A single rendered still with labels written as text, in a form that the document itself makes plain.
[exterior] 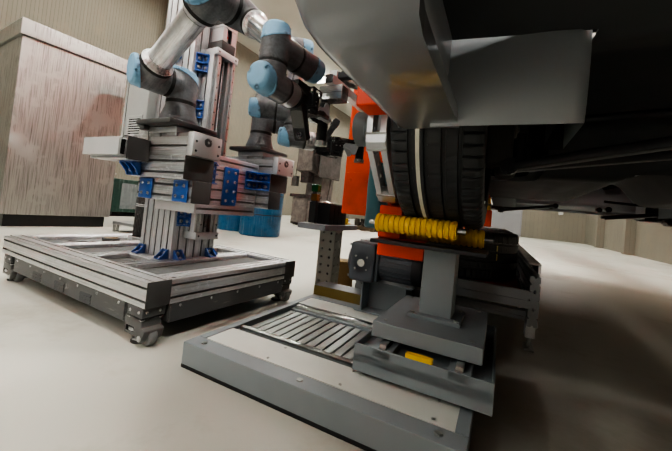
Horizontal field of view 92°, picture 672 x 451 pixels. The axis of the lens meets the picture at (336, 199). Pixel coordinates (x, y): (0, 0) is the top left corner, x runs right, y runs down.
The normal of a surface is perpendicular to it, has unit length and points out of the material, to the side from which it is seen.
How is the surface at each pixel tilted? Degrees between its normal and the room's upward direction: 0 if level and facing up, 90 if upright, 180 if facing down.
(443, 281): 90
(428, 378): 90
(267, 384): 90
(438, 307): 90
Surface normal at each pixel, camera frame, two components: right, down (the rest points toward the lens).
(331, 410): -0.44, -0.07
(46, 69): 0.85, 0.07
